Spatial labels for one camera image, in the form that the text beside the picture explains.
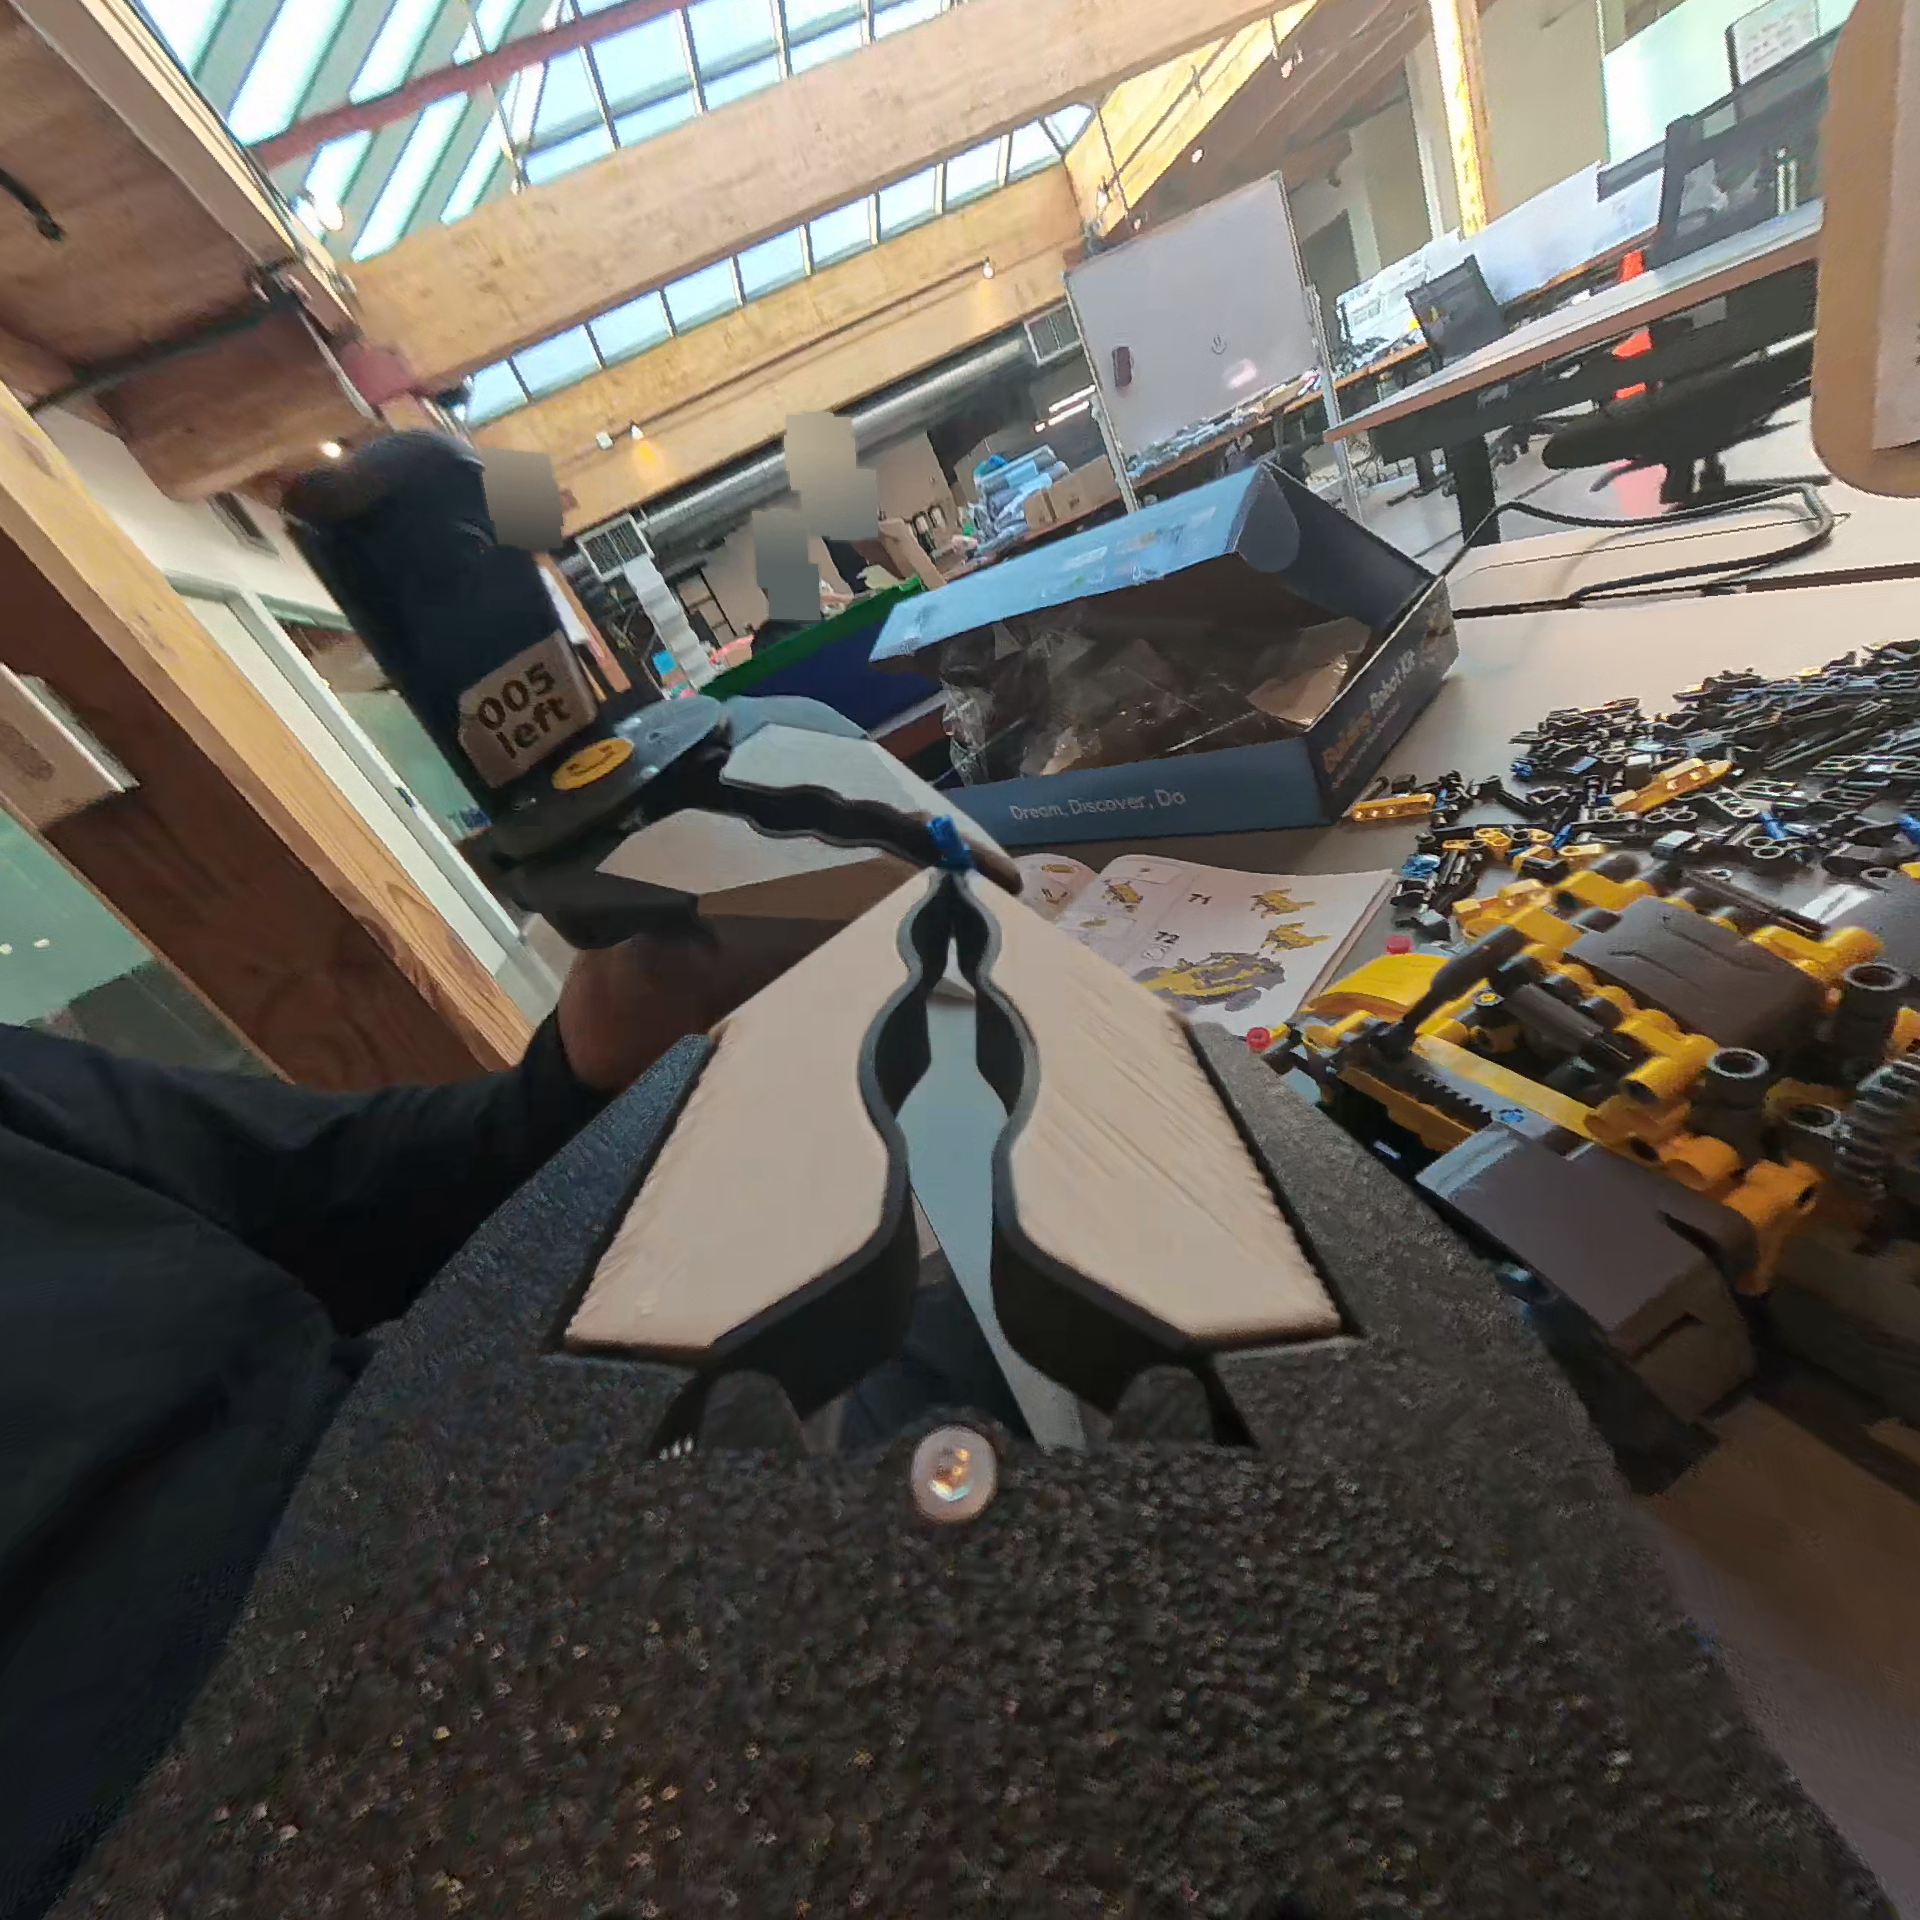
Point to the blue cardboard box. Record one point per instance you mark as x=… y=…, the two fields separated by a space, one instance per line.
x=1170 y=793

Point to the pile of loose building bricks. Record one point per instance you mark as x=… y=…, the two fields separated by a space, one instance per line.
x=1726 y=737

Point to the crumpled clear plastic bag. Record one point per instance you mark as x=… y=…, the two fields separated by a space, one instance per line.
x=1140 y=674

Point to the person's left forearm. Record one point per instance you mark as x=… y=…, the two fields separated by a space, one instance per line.
x=302 y=1169

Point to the whiteboard on stand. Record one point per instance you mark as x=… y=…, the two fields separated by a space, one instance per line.
x=1186 y=330

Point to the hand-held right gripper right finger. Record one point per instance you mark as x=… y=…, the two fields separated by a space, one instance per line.
x=1155 y=1185

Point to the instruction booklet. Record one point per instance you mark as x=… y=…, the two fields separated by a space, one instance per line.
x=1198 y=915

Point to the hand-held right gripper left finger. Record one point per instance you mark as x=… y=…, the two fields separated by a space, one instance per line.
x=736 y=1200

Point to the yellow toy vehicle model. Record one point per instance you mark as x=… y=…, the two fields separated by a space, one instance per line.
x=1651 y=1049

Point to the person's black clothing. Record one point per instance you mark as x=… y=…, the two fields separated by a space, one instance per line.
x=88 y=1575

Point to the grey desk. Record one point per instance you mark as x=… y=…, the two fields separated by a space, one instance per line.
x=1799 y=1575

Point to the beige board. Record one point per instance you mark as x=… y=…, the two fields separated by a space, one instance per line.
x=1859 y=226

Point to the person's left hand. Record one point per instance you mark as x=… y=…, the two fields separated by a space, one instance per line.
x=630 y=1004

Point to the blue storage crate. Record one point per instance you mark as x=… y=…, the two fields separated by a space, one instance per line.
x=898 y=690

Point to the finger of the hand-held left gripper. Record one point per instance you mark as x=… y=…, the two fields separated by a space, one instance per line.
x=841 y=773
x=721 y=876

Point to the green storage crate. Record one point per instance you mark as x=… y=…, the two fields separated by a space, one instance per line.
x=812 y=644

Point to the small blue pin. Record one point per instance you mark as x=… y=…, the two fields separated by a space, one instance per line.
x=942 y=841

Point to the stack of white containers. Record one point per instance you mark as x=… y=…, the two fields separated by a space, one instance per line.
x=654 y=615

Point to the long office table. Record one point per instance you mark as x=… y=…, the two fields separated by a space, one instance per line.
x=1574 y=307

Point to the metal ventilation duct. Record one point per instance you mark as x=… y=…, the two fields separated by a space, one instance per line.
x=973 y=383

